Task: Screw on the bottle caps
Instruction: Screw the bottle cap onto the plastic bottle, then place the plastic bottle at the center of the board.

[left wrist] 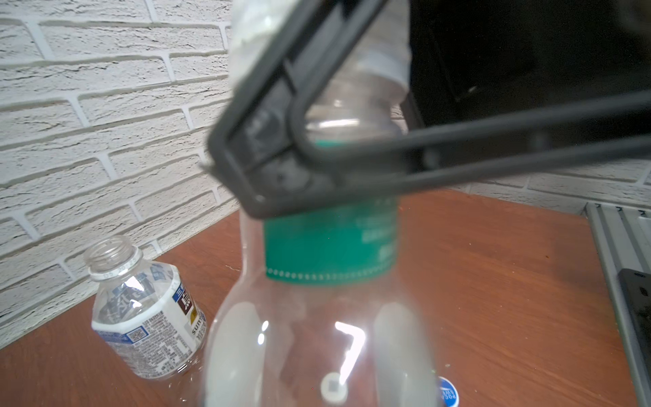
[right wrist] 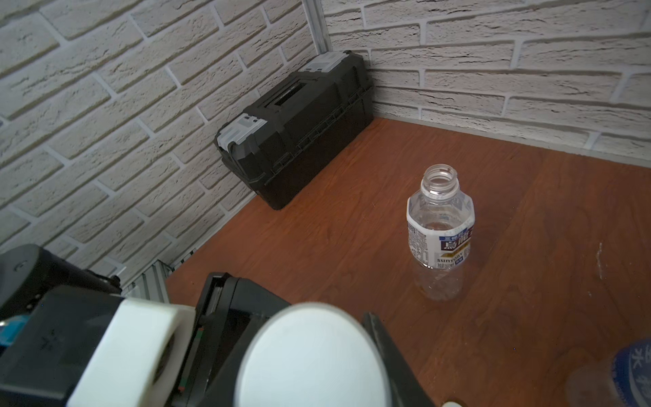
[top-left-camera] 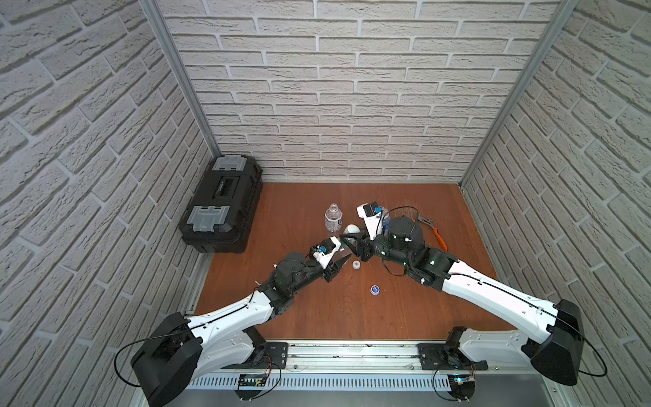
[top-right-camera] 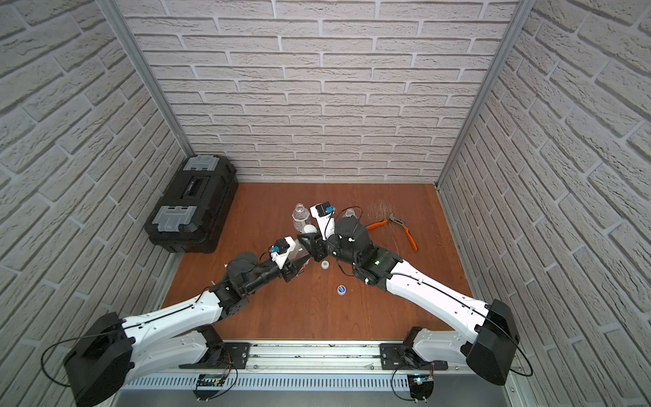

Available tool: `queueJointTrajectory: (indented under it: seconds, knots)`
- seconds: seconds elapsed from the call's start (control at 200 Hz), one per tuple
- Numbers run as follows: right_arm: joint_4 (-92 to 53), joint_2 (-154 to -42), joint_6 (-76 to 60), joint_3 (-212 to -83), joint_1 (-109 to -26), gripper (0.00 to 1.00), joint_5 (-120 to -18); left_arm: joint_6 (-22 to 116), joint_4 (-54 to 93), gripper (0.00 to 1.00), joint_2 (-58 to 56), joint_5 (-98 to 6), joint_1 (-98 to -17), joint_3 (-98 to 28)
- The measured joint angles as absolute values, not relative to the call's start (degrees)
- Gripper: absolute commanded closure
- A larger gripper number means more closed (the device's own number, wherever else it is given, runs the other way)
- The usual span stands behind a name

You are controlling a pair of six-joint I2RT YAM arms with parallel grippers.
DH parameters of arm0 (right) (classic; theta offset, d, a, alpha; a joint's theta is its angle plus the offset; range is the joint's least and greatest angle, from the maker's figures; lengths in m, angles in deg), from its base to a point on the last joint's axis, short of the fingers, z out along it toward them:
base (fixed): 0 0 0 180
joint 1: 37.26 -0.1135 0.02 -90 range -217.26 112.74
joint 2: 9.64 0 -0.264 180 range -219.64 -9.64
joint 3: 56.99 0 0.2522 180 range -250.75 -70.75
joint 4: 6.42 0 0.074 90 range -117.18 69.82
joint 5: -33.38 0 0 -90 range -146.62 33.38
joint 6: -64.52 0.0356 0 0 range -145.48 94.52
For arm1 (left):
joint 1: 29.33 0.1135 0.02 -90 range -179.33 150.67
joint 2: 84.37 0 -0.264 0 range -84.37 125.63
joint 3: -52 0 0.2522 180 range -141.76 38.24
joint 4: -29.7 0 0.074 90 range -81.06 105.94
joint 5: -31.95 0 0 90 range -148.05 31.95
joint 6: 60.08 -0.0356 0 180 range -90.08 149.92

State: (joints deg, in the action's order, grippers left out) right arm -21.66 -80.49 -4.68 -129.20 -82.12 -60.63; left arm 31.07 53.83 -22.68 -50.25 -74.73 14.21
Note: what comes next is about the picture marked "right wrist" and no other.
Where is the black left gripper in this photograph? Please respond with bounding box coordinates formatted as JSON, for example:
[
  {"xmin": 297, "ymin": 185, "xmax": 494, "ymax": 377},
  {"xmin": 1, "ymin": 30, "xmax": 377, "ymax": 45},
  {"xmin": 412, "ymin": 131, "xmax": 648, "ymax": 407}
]
[{"xmin": 170, "ymin": 273, "xmax": 290, "ymax": 406}]

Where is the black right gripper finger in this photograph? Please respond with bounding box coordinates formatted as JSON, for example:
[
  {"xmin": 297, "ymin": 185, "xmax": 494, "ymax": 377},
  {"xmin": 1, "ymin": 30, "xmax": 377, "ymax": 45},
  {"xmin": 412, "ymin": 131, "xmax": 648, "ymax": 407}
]
[{"xmin": 362, "ymin": 312, "xmax": 435, "ymax": 407}]

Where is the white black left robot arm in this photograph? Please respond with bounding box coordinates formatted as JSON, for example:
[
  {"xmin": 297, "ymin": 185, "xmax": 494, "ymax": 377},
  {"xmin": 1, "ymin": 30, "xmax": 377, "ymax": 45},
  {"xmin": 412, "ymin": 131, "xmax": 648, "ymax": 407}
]
[{"xmin": 1, "ymin": 244, "xmax": 288, "ymax": 406}]

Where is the clear labelled standing bottle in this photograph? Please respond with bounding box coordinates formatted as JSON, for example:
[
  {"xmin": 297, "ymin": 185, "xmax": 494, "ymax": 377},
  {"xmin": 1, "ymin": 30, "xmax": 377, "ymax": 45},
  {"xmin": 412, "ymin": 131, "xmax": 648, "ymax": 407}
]
[{"xmin": 406, "ymin": 164, "xmax": 476, "ymax": 301}]

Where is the clear bottle blue label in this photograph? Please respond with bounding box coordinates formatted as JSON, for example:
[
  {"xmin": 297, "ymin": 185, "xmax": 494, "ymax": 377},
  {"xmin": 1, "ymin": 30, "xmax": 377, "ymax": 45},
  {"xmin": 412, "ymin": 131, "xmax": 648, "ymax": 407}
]
[{"xmin": 566, "ymin": 338, "xmax": 650, "ymax": 406}]

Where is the black plastic toolbox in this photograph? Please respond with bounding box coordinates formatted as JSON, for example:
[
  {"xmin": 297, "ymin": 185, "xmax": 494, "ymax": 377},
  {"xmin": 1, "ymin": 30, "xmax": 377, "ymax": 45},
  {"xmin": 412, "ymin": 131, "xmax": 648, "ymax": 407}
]
[{"xmin": 215, "ymin": 51, "xmax": 374, "ymax": 210}]

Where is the left corner aluminium profile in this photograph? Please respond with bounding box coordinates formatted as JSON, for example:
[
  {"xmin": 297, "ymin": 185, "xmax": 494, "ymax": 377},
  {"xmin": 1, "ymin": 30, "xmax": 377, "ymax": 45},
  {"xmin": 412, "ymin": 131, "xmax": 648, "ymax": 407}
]
[{"xmin": 303, "ymin": 0, "xmax": 332, "ymax": 54}]

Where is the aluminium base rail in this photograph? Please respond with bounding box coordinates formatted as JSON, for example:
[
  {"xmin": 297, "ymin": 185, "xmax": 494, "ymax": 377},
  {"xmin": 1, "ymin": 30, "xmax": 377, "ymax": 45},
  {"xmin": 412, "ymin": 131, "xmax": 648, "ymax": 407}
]
[{"xmin": 122, "ymin": 260, "xmax": 174, "ymax": 304}]

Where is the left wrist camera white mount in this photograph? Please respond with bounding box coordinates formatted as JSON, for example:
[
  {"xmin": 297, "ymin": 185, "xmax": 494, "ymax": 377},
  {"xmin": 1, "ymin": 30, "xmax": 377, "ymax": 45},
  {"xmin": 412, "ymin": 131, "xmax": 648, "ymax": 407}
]
[{"xmin": 0, "ymin": 284, "xmax": 197, "ymax": 407}]

